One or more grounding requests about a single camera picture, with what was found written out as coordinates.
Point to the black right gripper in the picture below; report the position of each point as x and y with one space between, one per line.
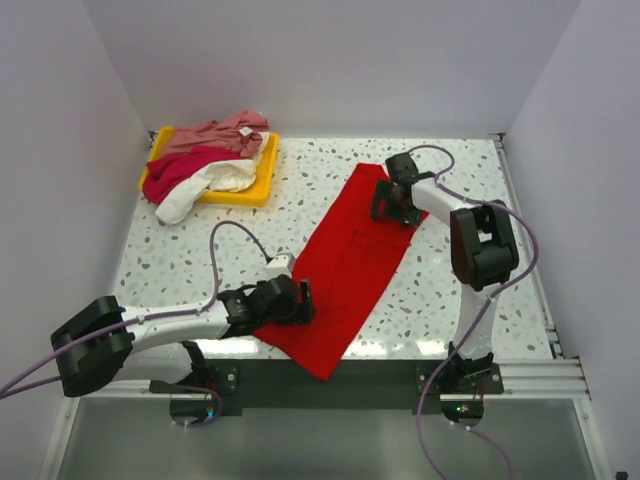
384 189

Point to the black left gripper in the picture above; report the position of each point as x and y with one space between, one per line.
304 312

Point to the red t shirt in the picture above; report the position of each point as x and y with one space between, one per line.
349 261

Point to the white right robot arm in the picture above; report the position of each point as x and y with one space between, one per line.
483 251

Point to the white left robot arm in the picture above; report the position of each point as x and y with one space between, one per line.
107 342

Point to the yellow plastic tray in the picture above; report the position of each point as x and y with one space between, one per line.
256 195

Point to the white t shirt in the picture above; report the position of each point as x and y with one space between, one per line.
223 176

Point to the dusty pink t shirt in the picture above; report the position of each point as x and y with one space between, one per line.
241 133

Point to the magenta t shirt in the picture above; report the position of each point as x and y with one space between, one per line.
167 172

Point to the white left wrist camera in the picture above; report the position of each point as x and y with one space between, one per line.
281 264

